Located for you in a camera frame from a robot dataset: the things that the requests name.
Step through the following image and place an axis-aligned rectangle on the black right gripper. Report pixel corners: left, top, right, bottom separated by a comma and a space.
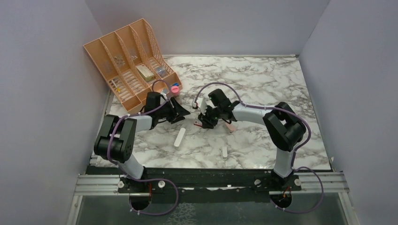
197, 105, 222, 130

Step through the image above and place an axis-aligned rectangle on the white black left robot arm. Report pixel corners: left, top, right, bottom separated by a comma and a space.
93, 91, 190, 193

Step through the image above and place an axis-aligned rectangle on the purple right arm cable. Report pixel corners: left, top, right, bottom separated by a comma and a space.
192, 82, 324, 215

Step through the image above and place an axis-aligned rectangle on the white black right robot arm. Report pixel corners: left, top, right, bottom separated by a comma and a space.
192, 89, 311, 191

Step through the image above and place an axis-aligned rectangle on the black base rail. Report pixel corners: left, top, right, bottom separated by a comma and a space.
86, 166, 302, 203

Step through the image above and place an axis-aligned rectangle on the pink cap glue bottle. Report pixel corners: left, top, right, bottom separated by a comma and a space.
170, 85, 180, 97

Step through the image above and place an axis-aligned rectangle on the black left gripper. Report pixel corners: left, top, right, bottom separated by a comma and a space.
156, 97, 190, 124

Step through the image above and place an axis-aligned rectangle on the clear bag of clips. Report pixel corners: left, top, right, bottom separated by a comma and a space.
155, 66, 168, 78

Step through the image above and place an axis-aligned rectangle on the yellow green box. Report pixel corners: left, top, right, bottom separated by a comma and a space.
136, 64, 155, 82

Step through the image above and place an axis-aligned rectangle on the red staple box sleeve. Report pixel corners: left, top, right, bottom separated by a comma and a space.
193, 120, 202, 127

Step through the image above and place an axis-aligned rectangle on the long white stapler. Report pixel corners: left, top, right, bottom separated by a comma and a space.
174, 127, 186, 148

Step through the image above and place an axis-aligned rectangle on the peach plastic desk organizer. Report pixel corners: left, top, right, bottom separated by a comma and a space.
84, 19, 183, 113

